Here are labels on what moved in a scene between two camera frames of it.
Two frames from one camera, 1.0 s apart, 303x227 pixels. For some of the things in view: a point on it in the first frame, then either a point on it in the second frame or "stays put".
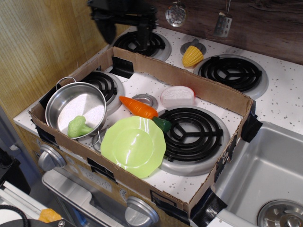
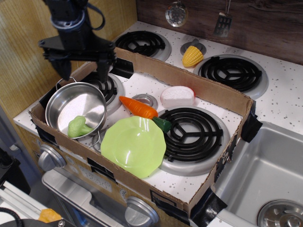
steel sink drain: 280,213 stays put
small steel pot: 71,99 stays put
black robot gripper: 144,13 -> 75,42
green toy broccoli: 77,127 stays put
